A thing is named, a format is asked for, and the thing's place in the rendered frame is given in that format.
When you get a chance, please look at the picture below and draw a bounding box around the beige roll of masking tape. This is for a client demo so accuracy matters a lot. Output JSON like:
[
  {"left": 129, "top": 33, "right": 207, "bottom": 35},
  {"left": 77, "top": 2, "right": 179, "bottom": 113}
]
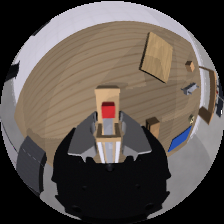
[{"left": 188, "top": 114, "right": 194, "bottom": 124}]

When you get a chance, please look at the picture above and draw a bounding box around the red cube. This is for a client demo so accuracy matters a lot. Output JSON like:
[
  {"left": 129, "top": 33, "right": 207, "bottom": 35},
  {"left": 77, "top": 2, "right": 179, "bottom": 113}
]
[{"left": 101, "top": 102, "right": 115, "bottom": 118}]

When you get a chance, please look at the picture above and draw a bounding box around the flat tan wooden board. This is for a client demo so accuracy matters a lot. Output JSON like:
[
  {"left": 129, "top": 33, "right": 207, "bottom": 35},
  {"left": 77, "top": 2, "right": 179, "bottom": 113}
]
[{"left": 138, "top": 31, "right": 173, "bottom": 84}]

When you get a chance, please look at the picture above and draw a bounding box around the blue flat rectangular sheet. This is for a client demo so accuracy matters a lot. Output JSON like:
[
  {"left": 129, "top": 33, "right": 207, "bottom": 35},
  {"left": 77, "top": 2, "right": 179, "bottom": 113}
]
[{"left": 168, "top": 125, "right": 192, "bottom": 152}]

